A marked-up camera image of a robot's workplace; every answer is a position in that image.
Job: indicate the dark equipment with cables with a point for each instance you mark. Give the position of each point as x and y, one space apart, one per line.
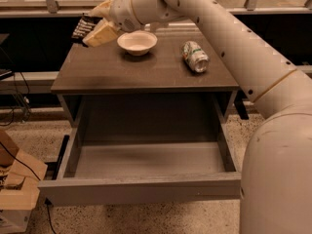
21 100

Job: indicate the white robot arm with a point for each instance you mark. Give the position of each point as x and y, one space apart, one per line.
276 183

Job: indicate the crushed green white can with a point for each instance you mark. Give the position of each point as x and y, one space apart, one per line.
195 57

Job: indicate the grey cabinet with dark top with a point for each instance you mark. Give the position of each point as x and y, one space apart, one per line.
106 86

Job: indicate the cardboard boxes stack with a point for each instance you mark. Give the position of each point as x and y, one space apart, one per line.
20 175

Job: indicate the open grey top drawer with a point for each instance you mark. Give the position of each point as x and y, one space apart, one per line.
114 165

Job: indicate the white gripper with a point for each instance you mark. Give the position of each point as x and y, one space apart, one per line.
121 11

